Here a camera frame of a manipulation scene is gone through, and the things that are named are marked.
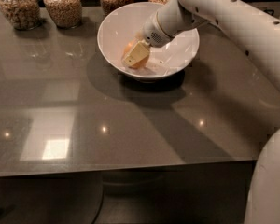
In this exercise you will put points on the glass jar of grains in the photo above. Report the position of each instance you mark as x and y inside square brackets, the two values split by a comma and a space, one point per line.
[65, 13]

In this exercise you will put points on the white ceramic bowl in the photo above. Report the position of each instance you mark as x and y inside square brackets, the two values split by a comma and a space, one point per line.
[117, 30]

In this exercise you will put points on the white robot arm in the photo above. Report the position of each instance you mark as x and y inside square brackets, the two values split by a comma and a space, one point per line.
[257, 34]

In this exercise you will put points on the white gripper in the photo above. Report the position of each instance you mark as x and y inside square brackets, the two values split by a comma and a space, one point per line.
[153, 32]

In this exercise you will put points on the glass jar of nuts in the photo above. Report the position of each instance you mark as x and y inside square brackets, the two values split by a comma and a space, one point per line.
[22, 14]

